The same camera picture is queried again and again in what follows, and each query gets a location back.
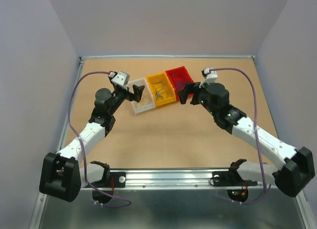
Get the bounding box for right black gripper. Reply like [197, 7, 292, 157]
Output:
[178, 79, 218, 116]

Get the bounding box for purple wires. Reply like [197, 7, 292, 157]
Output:
[170, 70, 191, 90]

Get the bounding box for light blue wire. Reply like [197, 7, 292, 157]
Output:
[151, 81, 171, 101]

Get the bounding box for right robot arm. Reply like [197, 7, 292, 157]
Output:
[178, 82, 315, 197]

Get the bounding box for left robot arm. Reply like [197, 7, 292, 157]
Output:
[39, 85, 145, 202]

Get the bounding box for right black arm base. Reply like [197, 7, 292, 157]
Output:
[209, 171, 258, 187]

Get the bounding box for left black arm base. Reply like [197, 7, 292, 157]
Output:
[87, 170, 126, 188]

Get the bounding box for white plastic bin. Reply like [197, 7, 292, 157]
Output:
[127, 78, 156, 114]

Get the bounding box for red plastic bin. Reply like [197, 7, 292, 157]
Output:
[166, 66, 194, 101]

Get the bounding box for yellow plastic bin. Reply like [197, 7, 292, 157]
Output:
[146, 72, 176, 108]

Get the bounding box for metal front plate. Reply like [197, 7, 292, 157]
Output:
[30, 188, 317, 229]

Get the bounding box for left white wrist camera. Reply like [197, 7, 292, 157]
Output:
[108, 71, 130, 88]

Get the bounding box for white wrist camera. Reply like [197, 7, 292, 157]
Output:
[108, 71, 130, 88]
[199, 67, 218, 88]

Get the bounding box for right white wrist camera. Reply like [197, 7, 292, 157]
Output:
[199, 67, 218, 88]

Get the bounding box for aluminium back rail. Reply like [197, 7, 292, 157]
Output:
[80, 55, 256, 60]

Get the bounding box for aluminium rail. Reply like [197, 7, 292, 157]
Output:
[87, 162, 262, 190]
[80, 55, 256, 60]
[53, 58, 85, 155]

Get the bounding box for aluminium left rail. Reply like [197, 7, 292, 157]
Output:
[53, 58, 85, 155]

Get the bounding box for aluminium front rail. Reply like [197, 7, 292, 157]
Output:
[87, 162, 262, 190]

